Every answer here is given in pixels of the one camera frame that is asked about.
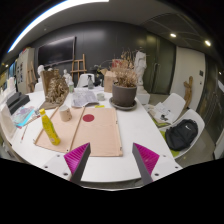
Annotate black box stack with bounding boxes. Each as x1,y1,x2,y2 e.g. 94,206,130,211
6,92,30,114

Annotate brown cardboard model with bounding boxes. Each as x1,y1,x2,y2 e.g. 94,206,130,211
41,69,69,110

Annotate papers on chair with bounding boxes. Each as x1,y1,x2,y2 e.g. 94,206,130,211
149,102,174,124

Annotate open printed magazine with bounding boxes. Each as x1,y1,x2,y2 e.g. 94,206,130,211
71,90,98,108

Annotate white chair with papers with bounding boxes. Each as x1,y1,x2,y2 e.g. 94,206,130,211
146,92,187,128

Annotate colourful papers on table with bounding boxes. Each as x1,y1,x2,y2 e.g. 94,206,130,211
12,106,34,128

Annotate yellow drink bottle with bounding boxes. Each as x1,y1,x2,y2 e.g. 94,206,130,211
39,109,60,145

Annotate light wooden board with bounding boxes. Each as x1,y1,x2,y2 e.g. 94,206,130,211
35,107,123,157

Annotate small white cup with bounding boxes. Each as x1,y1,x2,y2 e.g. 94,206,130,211
97,93,105,101

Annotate red round sticker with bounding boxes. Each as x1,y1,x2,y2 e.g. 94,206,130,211
83,114,95,122

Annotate grey plant pot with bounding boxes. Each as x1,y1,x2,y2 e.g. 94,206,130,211
112,84,137,106

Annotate wooden easel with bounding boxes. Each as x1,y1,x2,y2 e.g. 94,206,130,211
70,55,87,78

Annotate dried brown plant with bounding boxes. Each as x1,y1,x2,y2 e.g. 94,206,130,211
111,50,137,88

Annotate white chair behind table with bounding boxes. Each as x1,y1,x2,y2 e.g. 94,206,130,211
77,73,95,88

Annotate white plaster statue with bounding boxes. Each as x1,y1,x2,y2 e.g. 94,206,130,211
134,51,147,86

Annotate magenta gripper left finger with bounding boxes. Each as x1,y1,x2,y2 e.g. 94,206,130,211
64,143,91,184

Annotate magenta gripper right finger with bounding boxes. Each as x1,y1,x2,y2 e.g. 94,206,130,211
132,143,159,185

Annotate brown paper bag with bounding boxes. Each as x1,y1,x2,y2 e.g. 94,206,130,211
101,69,116,93

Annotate clear spray bottle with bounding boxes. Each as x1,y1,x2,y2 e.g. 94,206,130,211
88,75,94,89

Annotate grey pot saucer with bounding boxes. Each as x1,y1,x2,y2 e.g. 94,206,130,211
109,97,137,111

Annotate wooden mannequin figure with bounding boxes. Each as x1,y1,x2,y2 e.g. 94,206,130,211
184,76,193,109

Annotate white chair with backpack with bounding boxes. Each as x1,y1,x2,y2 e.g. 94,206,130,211
159,109,205,158

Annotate black backpack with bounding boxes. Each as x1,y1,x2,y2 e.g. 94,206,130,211
165,119,198,151

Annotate black wall screen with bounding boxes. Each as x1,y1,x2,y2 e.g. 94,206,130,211
38,36,75,66

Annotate beige paper cup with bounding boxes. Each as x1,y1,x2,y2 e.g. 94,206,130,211
59,105,72,122

